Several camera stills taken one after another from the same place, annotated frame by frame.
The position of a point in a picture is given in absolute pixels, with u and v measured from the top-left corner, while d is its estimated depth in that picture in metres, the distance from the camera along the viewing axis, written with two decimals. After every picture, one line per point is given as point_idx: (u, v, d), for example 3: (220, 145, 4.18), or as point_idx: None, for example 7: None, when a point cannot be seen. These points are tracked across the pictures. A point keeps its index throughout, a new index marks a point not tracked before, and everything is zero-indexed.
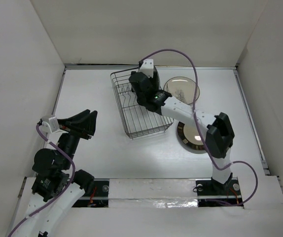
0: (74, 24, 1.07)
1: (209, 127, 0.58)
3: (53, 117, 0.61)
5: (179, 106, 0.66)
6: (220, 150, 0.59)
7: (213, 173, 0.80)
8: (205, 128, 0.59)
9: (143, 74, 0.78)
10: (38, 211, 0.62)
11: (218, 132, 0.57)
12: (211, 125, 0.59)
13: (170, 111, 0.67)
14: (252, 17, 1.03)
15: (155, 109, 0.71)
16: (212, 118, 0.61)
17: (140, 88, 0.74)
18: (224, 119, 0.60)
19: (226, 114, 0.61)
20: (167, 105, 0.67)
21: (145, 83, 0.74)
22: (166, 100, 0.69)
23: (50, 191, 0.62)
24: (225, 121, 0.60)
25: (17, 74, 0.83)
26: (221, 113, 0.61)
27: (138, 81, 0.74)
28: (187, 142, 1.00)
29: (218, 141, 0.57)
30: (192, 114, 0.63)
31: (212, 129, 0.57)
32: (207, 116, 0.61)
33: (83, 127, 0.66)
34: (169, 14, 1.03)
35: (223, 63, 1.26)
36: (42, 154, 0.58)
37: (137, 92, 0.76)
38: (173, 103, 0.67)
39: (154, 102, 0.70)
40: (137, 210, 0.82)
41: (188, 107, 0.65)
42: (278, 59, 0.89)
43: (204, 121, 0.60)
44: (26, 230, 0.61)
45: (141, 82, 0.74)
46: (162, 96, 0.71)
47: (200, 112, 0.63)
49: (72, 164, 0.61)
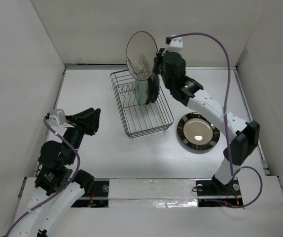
0: (74, 24, 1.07)
1: (238, 134, 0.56)
3: (60, 110, 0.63)
5: (212, 104, 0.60)
6: (241, 157, 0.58)
7: (216, 172, 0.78)
8: (234, 135, 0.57)
9: (180, 55, 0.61)
10: (40, 204, 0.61)
11: (246, 142, 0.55)
12: (241, 132, 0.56)
13: (197, 106, 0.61)
14: (252, 17, 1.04)
15: (181, 98, 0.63)
16: (243, 125, 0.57)
17: (173, 72, 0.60)
18: (255, 129, 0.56)
19: (258, 123, 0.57)
20: (197, 97, 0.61)
21: (181, 69, 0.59)
22: (196, 92, 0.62)
23: (53, 185, 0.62)
24: (256, 130, 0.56)
25: (17, 73, 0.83)
26: (255, 122, 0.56)
27: (173, 65, 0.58)
28: (187, 142, 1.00)
29: (243, 149, 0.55)
30: (223, 116, 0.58)
31: (240, 138, 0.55)
32: (238, 121, 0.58)
33: (88, 123, 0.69)
34: (169, 14, 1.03)
35: (223, 64, 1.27)
36: (49, 145, 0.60)
37: (165, 73, 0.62)
38: (203, 97, 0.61)
39: (183, 92, 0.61)
40: (137, 210, 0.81)
41: (219, 106, 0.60)
42: (278, 59, 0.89)
43: (233, 126, 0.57)
44: (27, 225, 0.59)
45: (177, 66, 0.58)
46: (192, 87, 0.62)
47: (231, 115, 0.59)
49: (78, 156, 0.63)
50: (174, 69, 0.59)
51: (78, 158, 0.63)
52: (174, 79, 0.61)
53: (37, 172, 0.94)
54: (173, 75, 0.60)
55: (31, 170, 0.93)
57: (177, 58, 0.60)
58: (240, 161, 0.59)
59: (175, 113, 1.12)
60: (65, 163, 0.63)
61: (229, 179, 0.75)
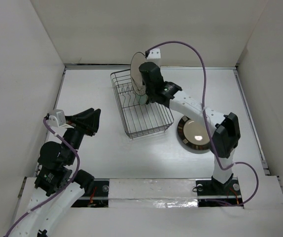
0: (74, 24, 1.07)
1: (217, 126, 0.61)
3: (60, 111, 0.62)
5: (191, 102, 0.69)
6: (225, 149, 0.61)
7: (214, 172, 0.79)
8: (214, 127, 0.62)
9: (154, 63, 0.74)
10: (40, 205, 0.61)
11: (226, 133, 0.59)
12: (220, 124, 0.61)
13: (179, 106, 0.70)
14: (252, 17, 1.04)
15: (163, 100, 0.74)
16: (221, 118, 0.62)
17: (150, 78, 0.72)
18: (232, 119, 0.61)
19: (235, 115, 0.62)
20: (177, 98, 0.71)
21: (155, 74, 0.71)
22: (176, 94, 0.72)
23: (53, 186, 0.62)
24: (233, 121, 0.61)
25: (18, 73, 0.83)
26: (231, 114, 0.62)
27: (148, 71, 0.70)
28: (187, 142, 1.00)
29: (224, 140, 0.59)
30: (201, 112, 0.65)
31: (219, 129, 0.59)
32: (217, 115, 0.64)
33: (88, 124, 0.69)
34: (169, 14, 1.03)
35: (223, 64, 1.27)
36: (48, 146, 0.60)
37: (145, 81, 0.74)
38: (182, 98, 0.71)
39: (163, 95, 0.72)
40: (137, 210, 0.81)
41: (197, 103, 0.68)
42: (278, 59, 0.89)
43: (213, 119, 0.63)
44: (26, 226, 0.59)
45: (151, 72, 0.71)
46: (171, 89, 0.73)
47: (210, 111, 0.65)
49: (78, 156, 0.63)
50: (150, 75, 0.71)
51: (77, 158, 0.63)
52: (152, 85, 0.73)
53: (37, 172, 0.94)
54: (151, 81, 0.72)
55: (31, 170, 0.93)
57: (151, 65, 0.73)
58: (225, 153, 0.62)
59: (175, 113, 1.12)
60: (65, 163, 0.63)
61: (227, 176, 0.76)
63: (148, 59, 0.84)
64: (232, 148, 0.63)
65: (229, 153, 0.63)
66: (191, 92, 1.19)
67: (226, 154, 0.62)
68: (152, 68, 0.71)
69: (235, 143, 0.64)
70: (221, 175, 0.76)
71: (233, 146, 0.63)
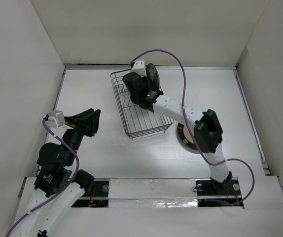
0: (74, 24, 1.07)
1: (196, 122, 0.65)
3: (59, 112, 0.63)
5: (170, 103, 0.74)
6: (208, 144, 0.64)
7: (211, 173, 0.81)
8: (194, 124, 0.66)
9: (136, 73, 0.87)
10: (40, 206, 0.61)
11: (204, 128, 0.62)
12: (198, 120, 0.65)
13: (161, 108, 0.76)
14: (252, 17, 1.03)
15: (148, 105, 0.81)
16: (200, 115, 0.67)
17: (133, 87, 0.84)
18: (210, 115, 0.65)
19: (213, 111, 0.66)
20: (159, 102, 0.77)
21: (136, 82, 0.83)
22: (158, 98, 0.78)
23: (52, 187, 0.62)
24: (212, 116, 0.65)
25: (17, 73, 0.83)
26: (209, 110, 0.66)
27: (130, 81, 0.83)
28: (187, 142, 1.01)
29: (205, 135, 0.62)
30: (181, 111, 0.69)
31: (199, 124, 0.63)
32: (195, 112, 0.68)
33: (87, 125, 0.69)
34: (169, 14, 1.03)
35: (223, 64, 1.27)
36: (47, 147, 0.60)
37: (130, 90, 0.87)
38: (164, 101, 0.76)
39: (147, 100, 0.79)
40: (137, 210, 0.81)
41: (177, 103, 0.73)
42: (278, 59, 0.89)
43: (192, 117, 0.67)
44: (26, 227, 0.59)
45: (133, 81, 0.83)
46: (154, 94, 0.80)
47: (190, 109, 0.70)
49: (77, 158, 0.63)
50: (132, 84, 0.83)
51: (77, 159, 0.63)
52: (136, 93, 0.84)
53: (37, 172, 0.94)
54: (134, 90, 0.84)
55: (31, 170, 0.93)
57: (133, 73, 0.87)
58: (209, 148, 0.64)
59: None
60: (64, 164, 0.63)
61: (223, 175, 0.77)
63: (133, 70, 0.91)
64: (215, 143, 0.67)
65: (213, 148, 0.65)
66: (191, 92, 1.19)
67: (210, 149, 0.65)
68: (133, 78, 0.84)
69: (218, 138, 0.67)
70: (216, 172, 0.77)
71: (216, 140, 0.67)
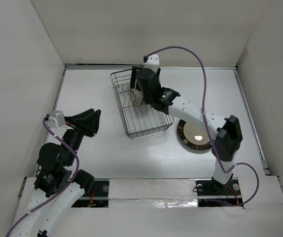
0: (74, 23, 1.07)
1: (219, 130, 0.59)
3: (60, 112, 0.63)
5: (189, 107, 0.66)
6: (229, 153, 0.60)
7: (214, 173, 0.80)
8: (215, 131, 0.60)
9: (151, 69, 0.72)
10: (40, 206, 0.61)
11: (228, 136, 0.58)
12: (221, 128, 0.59)
13: (177, 111, 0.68)
14: (252, 17, 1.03)
15: (161, 108, 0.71)
16: (223, 121, 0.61)
17: (148, 85, 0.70)
18: (233, 122, 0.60)
19: (236, 117, 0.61)
20: (175, 104, 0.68)
21: (153, 80, 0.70)
22: (174, 100, 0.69)
23: (52, 187, 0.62)
24: (235, 124, 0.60)
25: (17, 73, 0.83)
26: (232, 117, 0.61)
27: (145, 78, 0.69)
28: (187, 142, 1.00)
29: (227, 143, 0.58)
30: (200, 116, 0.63)
31: (222, 133, 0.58)
32: (217, 118, 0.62)
33: (87, 125, 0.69)
34: (169, 14, 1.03)
35: (222, 64, 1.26)
36: (47, 148, 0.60)
37: (143, 89, 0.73)
38: (181, 103, 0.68)
39: (162, 101, 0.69)
40: (137, 210, 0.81)
41: (196, 107, 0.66)
42: (278, 59, 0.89)
43: (213, 123, 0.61)
44: (26, 226, 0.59)
45: (149, 79, 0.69)
46: (169, 95, 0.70)
47: (210, 114, 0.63)
49: (77, 158, 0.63)
50: (147, 82, 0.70)
51: (77, 160, 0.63)
52: (150, 92, 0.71)
53: (37, 172, 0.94)
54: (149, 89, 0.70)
55: (31, 170, 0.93)
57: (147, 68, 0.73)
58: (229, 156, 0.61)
59: None
60: (64, 165, 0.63)
61: (227, 177, 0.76)
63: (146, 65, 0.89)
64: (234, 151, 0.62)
65: (231, 157, 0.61)
66: (191, 92, 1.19)
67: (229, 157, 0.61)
68: (149, 75, 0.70)
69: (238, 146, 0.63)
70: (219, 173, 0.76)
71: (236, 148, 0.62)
